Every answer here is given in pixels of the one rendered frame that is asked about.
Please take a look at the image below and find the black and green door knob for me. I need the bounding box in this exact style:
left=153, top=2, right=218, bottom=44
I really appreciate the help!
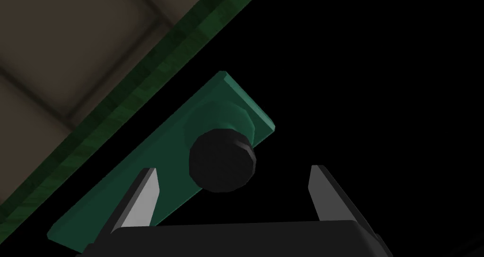
left=46, top=70, right=277, bottom=252

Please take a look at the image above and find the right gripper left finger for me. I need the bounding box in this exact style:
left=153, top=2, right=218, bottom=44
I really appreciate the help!
left=99, top=167, right=161, bottom=238

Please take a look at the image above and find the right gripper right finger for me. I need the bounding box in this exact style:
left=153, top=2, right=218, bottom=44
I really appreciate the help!
left=308, top=164, right=379, bottom=238

